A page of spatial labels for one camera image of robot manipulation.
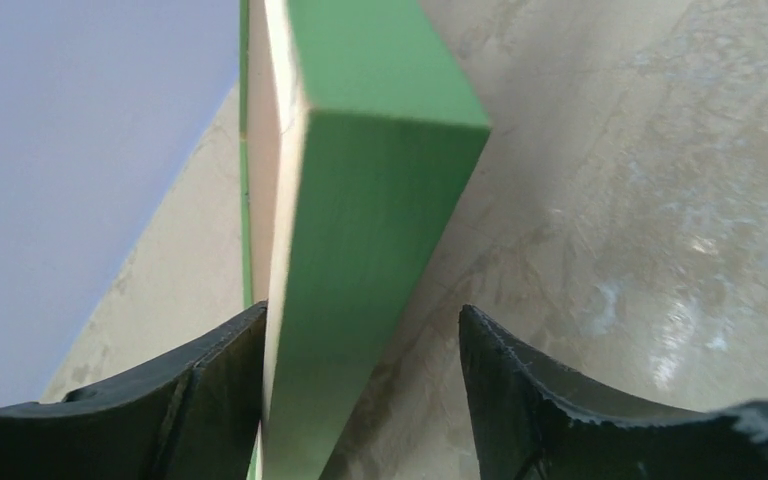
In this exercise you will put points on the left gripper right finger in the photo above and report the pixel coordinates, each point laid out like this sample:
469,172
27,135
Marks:
533,417

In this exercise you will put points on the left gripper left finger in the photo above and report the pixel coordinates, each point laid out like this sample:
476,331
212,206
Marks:
190,413

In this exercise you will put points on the green picture frame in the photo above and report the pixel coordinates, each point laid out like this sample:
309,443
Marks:
358,134

